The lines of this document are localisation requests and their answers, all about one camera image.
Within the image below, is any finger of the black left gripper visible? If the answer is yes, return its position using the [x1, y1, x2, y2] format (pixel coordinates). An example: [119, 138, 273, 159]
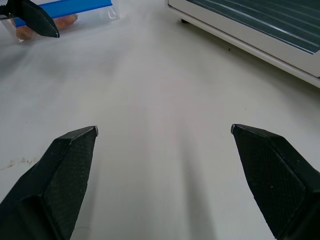
[6, 0, 61, 39]
[0, 0, 14, 18]

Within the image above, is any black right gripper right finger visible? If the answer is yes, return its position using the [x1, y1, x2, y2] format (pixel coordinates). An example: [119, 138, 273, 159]
[230, 123, 320, 240]

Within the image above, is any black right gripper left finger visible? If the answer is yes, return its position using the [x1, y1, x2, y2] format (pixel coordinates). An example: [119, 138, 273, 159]
[0, 125, 99, 240]

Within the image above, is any white framed appliance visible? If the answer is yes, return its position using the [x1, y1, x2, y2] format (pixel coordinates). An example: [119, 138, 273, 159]
[166, 0, 320, 89]

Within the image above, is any clear bag with blue zip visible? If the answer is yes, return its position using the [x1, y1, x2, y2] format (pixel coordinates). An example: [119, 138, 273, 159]
[2, 0, 121, 45]

